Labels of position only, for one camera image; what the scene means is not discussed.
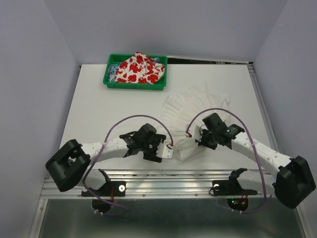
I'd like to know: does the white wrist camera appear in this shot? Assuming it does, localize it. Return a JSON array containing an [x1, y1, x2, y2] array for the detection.
[[192, 124, 206, 141], [156, 143, 173, 159]]

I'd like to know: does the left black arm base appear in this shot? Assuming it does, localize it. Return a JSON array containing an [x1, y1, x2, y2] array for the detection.
[[81, 170, 128, 216]]

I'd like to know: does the aluminium mounting rail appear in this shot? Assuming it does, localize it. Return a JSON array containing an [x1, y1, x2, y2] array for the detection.
[[39, 169, 304, 199]]

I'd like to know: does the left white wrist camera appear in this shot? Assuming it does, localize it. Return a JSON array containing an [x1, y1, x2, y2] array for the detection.
[[156, 143, 173, 159]]

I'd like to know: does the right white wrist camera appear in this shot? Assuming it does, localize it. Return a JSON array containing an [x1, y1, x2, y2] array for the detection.
[[192, 124, 206, 141]]

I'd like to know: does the white pleated skirt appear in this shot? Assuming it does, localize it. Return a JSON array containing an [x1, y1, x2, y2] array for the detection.
[[158, 82, 230, 161]]

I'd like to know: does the green plastic bin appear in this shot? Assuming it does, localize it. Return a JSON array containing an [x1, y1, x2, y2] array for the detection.
[[103, 54, 167, 91]]

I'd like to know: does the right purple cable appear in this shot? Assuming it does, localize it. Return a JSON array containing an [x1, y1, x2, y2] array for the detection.
[[185, 108, 273, 214]]

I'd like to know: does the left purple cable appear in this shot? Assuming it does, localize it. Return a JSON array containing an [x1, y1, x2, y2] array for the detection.
[[83, 114, 175, 216]]

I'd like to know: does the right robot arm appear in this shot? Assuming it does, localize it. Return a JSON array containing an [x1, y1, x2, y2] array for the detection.
[[195, 113, 317, 209]]

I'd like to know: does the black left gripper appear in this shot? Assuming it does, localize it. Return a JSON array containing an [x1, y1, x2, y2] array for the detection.
[[140, 134, 165, 163]]

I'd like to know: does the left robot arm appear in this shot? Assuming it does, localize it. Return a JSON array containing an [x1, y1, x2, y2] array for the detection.
[[45, 123, 173, 195]]

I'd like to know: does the red floral white skirt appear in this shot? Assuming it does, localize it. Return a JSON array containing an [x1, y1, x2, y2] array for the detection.
[[114, 52, 166, 84]]

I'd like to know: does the purple cable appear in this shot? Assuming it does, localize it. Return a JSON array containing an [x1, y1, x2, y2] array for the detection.
[[185, 108, 273, 214], [83, 114, 175, 216]]

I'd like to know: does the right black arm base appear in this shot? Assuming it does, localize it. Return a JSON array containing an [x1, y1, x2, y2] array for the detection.
[[209, 168, 258, 213]]

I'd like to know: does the blue patterned skirt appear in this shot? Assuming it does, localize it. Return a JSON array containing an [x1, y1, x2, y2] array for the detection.
[[106, 62, 121, 82]]

